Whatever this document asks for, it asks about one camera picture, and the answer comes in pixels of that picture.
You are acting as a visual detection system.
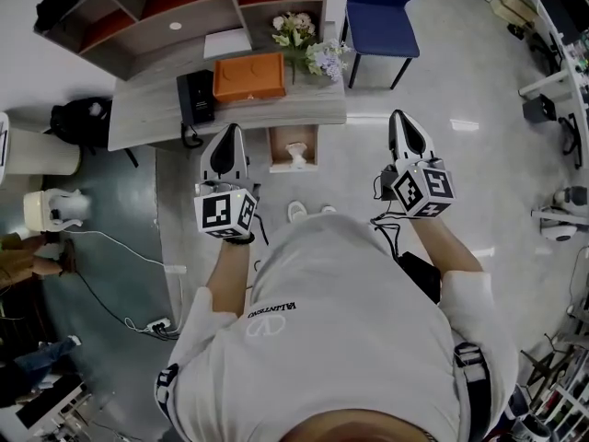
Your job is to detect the white cable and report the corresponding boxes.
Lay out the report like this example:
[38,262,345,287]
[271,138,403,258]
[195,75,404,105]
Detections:
[62,228,185,335]

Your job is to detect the black bead bracelet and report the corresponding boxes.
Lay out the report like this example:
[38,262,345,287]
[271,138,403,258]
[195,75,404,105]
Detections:
[222,232,257,247]

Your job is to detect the black office chair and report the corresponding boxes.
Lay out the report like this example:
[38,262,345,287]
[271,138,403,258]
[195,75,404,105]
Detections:
[557,112,584,170]

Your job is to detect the light wooden drawer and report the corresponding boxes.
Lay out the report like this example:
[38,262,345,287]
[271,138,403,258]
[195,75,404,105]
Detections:
[266,124,320,174]

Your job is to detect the black telephone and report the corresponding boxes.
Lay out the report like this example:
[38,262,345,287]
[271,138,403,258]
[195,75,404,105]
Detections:
[176,69,216,150]

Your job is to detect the white flat pad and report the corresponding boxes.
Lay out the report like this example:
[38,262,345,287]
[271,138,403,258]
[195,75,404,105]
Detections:
[202,28,253,61]

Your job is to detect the white dome device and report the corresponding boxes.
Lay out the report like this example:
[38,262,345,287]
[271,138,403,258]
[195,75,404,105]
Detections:
[531,185,589,244]

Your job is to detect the white cloth piece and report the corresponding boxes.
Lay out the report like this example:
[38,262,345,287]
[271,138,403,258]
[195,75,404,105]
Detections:
[283,141,308,170]

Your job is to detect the right harness strap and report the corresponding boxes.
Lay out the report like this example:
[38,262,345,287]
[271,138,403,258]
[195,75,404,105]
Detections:
[453,343,491,442]

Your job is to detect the orange box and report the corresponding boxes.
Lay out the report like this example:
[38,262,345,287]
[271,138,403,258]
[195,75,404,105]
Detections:
[212,52,287,104]

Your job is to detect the black box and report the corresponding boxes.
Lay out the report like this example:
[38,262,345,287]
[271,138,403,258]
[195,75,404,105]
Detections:
[522,93,558,124]

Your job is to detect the black pouch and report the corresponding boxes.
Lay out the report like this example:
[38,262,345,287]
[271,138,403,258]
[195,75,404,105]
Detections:
[396,250,443,306]

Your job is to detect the black backpack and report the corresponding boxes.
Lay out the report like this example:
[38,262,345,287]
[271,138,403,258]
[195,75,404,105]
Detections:
[49,97,139,169]

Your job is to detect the white shelving rack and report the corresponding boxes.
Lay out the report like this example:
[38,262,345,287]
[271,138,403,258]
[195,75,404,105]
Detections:
[503,338,589,442]

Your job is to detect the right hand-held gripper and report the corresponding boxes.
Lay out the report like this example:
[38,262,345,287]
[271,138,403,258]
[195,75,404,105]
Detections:
[379,110,456,221]

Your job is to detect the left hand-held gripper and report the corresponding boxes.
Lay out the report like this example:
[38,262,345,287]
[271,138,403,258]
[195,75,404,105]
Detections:
[193,124,262,240]

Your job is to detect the person's left forearm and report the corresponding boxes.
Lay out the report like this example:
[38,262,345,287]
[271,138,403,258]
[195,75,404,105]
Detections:
[205,239,255,315]

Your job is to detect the black floor cable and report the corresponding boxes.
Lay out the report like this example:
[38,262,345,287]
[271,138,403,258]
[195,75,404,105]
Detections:
[73,269,183,340]

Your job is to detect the flower bouquet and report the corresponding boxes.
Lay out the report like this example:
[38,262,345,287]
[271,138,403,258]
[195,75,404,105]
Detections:
[271,10,353,86]

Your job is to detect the white round table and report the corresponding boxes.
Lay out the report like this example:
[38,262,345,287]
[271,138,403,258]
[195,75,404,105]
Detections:
[0,110,83,178]

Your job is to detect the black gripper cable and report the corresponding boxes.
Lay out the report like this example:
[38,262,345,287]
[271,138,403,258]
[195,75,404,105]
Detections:
[370,172,415,266]

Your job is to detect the wooden shelf unit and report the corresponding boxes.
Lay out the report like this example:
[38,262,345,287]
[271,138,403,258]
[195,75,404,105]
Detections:
[33,0,331,82]

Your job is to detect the grey wooden desk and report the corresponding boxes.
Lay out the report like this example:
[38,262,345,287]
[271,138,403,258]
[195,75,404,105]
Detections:
[107,29,348,152]

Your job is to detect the person's white shirt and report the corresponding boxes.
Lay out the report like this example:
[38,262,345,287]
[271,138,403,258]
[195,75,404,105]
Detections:
[156,213,519,442]

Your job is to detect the white metal workbench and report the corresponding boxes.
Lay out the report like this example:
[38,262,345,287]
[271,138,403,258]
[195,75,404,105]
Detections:
[485,0,589,99]

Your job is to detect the harness strap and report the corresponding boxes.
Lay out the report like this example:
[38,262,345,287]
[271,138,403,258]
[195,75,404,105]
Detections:
[453,343,491,442]
[155,362,180,413]

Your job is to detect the blue chair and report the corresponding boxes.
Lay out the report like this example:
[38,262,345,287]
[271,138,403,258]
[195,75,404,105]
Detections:
[341,0,425,90]

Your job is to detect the person's right forearm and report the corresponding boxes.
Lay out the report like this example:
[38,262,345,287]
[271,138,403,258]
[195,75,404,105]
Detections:
[410,216,484,275]

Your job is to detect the left harness strap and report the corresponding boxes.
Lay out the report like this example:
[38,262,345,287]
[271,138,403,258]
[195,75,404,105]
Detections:
[155,362,180,413]

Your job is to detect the black bag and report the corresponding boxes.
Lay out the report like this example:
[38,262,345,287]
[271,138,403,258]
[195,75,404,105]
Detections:
[35,0,89,34]

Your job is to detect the white stool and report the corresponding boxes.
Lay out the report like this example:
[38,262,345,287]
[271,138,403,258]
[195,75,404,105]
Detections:
[22,188,92,233]

